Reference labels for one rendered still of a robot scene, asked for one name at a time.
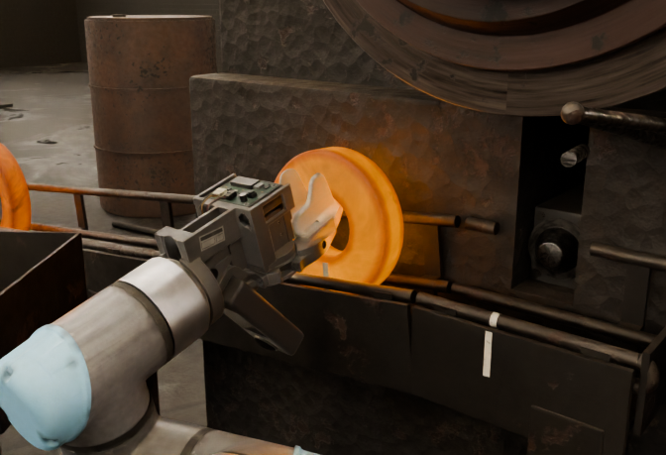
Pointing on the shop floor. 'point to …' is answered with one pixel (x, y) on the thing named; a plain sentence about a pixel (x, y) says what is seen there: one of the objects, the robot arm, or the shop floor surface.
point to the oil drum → (146, 104)
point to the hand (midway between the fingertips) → (333, 204)
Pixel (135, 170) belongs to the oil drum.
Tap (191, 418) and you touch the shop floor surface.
